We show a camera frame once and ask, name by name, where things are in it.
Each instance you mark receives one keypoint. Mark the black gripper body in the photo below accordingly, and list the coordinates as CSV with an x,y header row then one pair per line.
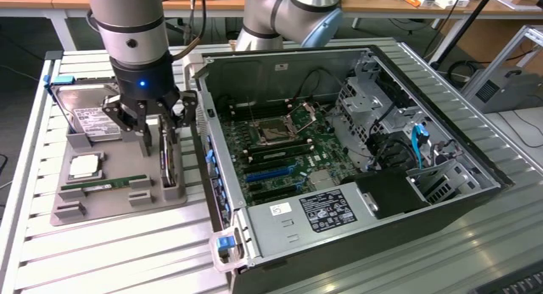
x,y
145,81

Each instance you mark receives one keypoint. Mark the graphics card with metal bracket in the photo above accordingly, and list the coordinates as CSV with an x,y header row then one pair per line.
x,y
169,166

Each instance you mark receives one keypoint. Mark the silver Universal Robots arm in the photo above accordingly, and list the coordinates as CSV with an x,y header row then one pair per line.
x,y
128,20

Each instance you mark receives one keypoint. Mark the silver hard disk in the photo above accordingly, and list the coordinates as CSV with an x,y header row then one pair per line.
x,y
81,122

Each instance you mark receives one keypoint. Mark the thin locking lever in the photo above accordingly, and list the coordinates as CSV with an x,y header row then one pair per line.
x,y
253,114

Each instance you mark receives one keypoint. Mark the blue disk caddy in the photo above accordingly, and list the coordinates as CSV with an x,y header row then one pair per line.
x,y
63,81

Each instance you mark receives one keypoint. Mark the grey parts rack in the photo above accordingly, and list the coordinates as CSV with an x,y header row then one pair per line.
x,y
120,166

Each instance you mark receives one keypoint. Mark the silver CPU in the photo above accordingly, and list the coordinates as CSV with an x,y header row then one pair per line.
x,y
85,166

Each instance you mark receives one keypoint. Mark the black RAM slot bank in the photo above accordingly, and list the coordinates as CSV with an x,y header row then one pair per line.
x,y
278,151
268,111

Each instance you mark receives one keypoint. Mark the green RAM stick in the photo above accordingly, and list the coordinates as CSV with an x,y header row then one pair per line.
x,y
106,183

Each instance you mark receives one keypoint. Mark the blue expansion slot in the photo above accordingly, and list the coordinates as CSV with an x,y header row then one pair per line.
x,y
268,174

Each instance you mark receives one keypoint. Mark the black expansion slot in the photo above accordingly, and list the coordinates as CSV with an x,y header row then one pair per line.
x,y
274,193

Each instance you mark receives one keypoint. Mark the green motherboard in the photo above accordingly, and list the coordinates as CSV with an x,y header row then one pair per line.
x,y
328,147

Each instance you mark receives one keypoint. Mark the wooden desk with white legs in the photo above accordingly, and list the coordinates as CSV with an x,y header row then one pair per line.
x,y
26,1

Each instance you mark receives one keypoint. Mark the silver chipset heat sink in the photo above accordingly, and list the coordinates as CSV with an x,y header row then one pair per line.
x,y
322,181

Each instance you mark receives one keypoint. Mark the silver drive cage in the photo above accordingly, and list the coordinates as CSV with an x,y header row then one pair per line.
x,y
361,103

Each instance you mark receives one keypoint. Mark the blue case latch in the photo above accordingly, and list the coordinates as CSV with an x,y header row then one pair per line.
x,y
225,244

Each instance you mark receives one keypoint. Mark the grey power supply unit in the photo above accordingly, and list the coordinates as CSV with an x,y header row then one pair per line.
x,y
276,233

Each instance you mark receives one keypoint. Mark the wooden desk with clutter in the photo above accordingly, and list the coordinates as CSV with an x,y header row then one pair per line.
x,y
394,4

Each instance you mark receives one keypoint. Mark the orange and white box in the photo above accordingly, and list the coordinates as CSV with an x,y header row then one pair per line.
x,y
418,0

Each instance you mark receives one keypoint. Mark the silver disk bay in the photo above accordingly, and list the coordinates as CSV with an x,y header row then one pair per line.
x,y
458,179

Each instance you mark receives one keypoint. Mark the black open PC case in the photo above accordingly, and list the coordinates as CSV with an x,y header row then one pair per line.
x,y
425,236

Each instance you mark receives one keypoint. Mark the black tripod pole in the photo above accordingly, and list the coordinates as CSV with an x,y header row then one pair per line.
x,y
462,26

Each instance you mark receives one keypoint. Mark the white small box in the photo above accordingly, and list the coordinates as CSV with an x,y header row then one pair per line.
x,y
454,2

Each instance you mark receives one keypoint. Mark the grey tower computer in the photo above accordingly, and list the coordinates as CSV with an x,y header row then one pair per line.
x,y
505,90

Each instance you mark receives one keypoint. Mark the CPU socket with metal frame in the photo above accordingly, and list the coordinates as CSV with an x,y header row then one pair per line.
x,y
304,116

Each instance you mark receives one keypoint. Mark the aluminium profile frame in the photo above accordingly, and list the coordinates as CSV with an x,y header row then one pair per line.
x,y
526,33

